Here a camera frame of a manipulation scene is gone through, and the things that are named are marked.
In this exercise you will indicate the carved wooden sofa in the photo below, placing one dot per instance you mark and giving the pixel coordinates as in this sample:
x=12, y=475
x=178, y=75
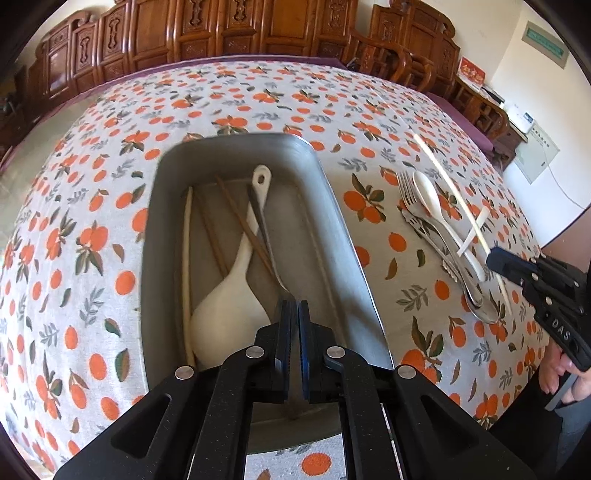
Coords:
x=207, y=32

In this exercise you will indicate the carved wooden armchair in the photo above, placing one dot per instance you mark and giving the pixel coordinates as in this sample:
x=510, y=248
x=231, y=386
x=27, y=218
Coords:
x=406, y=41

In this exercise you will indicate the pile of cutlery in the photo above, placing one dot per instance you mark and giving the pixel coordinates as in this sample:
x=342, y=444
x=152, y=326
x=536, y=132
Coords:
x=443, y=166

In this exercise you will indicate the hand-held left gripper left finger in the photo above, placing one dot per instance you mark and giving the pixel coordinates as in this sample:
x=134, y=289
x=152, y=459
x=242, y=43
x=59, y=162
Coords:
x=287, y=332

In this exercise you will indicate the purple armchair cushion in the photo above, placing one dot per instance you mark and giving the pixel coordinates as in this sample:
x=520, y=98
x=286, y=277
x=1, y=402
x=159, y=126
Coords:
x=461, y=120

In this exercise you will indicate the large metal spoon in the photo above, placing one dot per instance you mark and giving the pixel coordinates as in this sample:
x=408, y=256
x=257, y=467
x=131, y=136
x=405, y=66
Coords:
x=485, y=309

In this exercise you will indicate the wooden side table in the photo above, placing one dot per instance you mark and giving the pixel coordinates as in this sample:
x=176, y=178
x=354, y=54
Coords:
x=485, y=110

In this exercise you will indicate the white desk phone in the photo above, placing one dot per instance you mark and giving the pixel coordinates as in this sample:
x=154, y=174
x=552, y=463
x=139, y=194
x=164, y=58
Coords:
x=519, y=117

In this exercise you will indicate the red box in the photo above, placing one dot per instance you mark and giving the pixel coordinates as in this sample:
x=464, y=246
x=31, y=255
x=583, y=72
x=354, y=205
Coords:
x=472, y=74

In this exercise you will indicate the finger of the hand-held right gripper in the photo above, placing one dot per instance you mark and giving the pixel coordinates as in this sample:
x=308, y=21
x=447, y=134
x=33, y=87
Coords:
x=508, y=263

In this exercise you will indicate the small white plastic spoon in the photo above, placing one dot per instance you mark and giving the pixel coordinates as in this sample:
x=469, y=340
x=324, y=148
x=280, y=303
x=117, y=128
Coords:
x=473, y=230

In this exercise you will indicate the white electrical panel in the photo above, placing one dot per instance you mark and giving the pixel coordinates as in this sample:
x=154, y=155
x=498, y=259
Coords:
x=538, y=152

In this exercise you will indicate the beige chopstick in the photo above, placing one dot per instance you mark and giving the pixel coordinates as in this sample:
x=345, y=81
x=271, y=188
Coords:
x=187, y=258

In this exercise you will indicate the brown chopstick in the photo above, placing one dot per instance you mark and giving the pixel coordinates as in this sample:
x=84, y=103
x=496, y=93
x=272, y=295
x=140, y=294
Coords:
x=244, y=228
x=212, y=235

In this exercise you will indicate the white ceramic spoon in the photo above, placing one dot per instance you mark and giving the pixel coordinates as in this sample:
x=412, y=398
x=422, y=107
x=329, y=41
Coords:
x=427, y=194

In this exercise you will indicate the green framed sign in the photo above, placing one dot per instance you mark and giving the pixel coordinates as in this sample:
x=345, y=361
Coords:
x=545, y=44

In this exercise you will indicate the orange fruit print tablecloth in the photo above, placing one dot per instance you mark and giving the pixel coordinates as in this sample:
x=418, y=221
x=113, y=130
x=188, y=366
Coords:
x=92, y=184

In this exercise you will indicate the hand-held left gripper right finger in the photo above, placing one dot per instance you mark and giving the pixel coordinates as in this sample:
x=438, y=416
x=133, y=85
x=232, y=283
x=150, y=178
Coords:
x=304, y=350

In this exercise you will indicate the grey metal tray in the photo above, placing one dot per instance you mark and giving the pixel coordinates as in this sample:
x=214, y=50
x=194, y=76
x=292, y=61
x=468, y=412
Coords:
x=300, y=184

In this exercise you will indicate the person's right hand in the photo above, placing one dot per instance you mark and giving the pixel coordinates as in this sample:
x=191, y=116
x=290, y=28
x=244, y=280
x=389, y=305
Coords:
x=551, y=374

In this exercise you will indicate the slim metal spoon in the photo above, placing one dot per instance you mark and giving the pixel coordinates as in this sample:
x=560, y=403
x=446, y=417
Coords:
x=268, y=249

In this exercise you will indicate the metal fork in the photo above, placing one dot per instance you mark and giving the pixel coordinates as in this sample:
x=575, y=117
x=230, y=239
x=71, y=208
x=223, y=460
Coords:
x=408, y=198

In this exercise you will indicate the white rice paddle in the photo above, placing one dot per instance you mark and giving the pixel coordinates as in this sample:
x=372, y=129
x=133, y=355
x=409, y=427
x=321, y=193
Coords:
x=226, y=314

